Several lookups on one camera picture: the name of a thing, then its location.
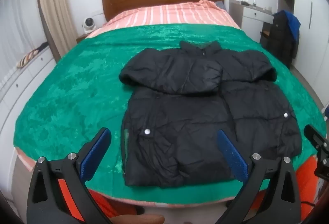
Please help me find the wooden nightstand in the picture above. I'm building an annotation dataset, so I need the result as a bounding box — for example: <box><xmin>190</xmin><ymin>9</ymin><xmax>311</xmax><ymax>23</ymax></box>
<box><xmin>76</xmin><ymin>32</ymin><xmax>91</xmax><ymax>44</ymax></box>

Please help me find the white desk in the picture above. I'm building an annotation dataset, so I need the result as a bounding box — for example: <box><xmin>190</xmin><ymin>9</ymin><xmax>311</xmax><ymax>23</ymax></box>
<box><xmin>228</xmin><ymin>0</ymin><xmax>275</xmax><ymax>34</ymax></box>

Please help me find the green patterned blanket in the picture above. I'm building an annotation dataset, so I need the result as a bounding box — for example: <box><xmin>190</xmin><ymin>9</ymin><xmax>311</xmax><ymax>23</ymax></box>
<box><xmin>14</xmin><ymin>23</ymin><xmax>326</xmax><ymax>205</ymax></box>

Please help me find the orange cloth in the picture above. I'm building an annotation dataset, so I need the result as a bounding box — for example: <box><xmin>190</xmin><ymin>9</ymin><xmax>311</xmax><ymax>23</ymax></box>
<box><xmin>55</xmin><ymin>154</ymin><xmax>325</xmax><ymax>224</ymax></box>

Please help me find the pink striped bed sheet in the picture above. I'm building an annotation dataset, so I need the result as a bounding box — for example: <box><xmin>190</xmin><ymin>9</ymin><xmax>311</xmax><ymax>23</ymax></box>
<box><xmin>14</xmin><ymin>0</ymin><xmax>316</xmax><ymax>210</ymax></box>

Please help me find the blue jacket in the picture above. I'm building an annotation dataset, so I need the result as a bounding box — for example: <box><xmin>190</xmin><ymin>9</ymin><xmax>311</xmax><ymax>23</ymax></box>
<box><xmin>278</xmin><ymin>10</ymin><xmax>301</xmax><ymax>58</ymax></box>

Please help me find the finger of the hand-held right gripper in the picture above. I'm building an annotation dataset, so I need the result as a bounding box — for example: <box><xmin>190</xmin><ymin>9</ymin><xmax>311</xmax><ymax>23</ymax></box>
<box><xmin>304</xmin><ymin>124</ymin><xmax>328</xmax><ymax>149</ymax></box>

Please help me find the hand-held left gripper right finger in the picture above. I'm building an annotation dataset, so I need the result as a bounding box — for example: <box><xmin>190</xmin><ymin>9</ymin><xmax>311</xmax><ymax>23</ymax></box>
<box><xmin>217</xmin><ymin>129</ymin><xmax>302</xmax><ymax>224</ymax></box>

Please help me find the person's left hand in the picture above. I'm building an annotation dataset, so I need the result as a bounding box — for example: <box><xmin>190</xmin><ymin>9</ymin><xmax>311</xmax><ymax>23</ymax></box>
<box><xmin>108</xmin><ymin>214</ymin><xmax>165</xmax><ymax>224</ymax></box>

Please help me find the sheer white curtain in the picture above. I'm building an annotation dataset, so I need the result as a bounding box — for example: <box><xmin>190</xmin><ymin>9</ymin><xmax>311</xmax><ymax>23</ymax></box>
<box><xmin>0</xmin><ymin>0</ymin><xmax>49</xmax><ymax>67</ymax></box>

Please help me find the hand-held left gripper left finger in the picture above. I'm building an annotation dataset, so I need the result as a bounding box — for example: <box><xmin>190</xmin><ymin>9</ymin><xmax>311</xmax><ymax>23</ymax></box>
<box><xmin>27</xmin><ymin>128</ymin><xmax>114</xmax><ymax>224</ymax></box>

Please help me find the black coat on chair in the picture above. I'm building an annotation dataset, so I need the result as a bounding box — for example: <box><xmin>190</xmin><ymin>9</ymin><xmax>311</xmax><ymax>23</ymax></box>
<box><xmin>259</xmin><ymin>11</ymin><xmax>300</xmax><ymax>68</ymax></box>

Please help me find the black puffer jacket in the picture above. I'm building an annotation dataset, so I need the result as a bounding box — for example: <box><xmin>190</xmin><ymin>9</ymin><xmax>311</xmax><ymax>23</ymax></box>
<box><xmin>119</xmin><ymin>40</ymin><xmax>303</xmax><ymax>187</ymax></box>

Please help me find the beige curtain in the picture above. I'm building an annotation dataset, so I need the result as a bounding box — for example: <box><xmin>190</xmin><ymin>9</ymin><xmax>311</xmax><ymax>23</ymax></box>
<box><xmin>36</xmin><ymin>0</ymin><xmax>78</xmax><ymax>60</ymax></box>

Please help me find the striped cloth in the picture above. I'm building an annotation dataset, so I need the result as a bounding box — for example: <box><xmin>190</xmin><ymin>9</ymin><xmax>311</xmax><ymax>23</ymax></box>
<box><xmin>16</xmin><ymin>41</ymin><xmax>49</xmax><ymax>69</ymax></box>

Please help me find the white drawer cabinet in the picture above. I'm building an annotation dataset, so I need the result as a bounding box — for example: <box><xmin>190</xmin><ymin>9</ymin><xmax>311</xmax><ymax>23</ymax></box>
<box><xmin>0</xmin><ymin>45</ymin><xmax>60</xmax><ymax>163</ymax></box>

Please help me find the white wardrobe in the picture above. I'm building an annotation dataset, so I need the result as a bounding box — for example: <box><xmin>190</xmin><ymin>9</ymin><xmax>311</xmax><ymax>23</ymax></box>
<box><xmin>294</xmin><ymin>0</ymin><xmax>329</xmax><ymax>101</ymax></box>

